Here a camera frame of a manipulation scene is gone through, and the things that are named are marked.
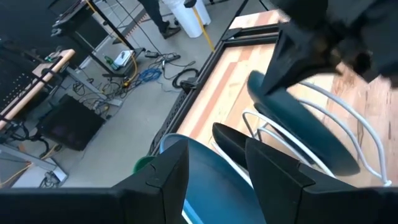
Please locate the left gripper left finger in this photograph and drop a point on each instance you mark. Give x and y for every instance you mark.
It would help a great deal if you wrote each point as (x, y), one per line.
(161, 193)

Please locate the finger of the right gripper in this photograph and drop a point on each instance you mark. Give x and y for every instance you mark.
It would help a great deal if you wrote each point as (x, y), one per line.
(295, 59)

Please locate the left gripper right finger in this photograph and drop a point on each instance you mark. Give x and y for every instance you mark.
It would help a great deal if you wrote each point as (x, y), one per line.
(273, 186)

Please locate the large green plate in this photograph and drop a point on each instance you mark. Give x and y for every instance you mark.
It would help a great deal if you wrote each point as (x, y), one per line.
(143, 165)

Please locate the large blue plate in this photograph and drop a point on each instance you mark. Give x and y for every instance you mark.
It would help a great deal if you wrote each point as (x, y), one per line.
(217, 193)

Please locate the small black plate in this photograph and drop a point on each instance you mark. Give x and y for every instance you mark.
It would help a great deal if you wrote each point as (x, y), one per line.
(228, 143)

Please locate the small dark teal plate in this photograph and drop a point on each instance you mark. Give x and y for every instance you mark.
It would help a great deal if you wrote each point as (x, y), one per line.
(298, 124)

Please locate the black perforated panel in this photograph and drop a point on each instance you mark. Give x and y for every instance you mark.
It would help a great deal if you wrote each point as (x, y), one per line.
(169, 121)

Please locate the black floor box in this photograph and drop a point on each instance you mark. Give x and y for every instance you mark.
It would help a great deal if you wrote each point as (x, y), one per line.
(71, 124)

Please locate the white bin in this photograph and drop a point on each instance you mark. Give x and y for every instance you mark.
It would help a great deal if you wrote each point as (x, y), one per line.
(186, 18)

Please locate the black power strip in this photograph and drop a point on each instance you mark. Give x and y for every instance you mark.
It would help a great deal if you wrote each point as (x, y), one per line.
(169, 57)

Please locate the small white box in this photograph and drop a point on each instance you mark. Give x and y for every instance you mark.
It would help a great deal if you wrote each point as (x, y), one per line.
(122, 59)

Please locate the green bottle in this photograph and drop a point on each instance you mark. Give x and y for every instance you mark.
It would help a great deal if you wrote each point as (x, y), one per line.
(109, 61)

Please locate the person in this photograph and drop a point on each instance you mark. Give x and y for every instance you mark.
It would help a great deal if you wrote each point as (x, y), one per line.
(155, 14)

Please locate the wooden workbench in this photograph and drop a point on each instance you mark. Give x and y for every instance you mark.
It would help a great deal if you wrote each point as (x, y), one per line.
(38, 83)

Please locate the black equipment cart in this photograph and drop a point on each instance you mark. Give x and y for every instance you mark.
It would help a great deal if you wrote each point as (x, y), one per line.
(90, 31)

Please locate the black aluminium table frame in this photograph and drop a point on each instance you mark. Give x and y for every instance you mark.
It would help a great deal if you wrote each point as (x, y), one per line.
(252, 35)

